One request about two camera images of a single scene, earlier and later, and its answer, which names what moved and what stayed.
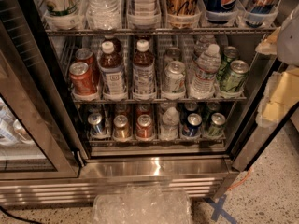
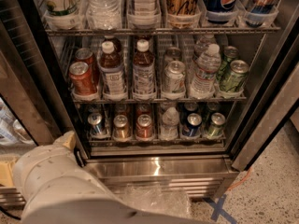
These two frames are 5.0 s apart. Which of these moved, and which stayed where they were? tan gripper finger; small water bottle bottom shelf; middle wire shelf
Moved: tan gripper finger
Stayed: small water bottle bottom shelf; middle wire shelf
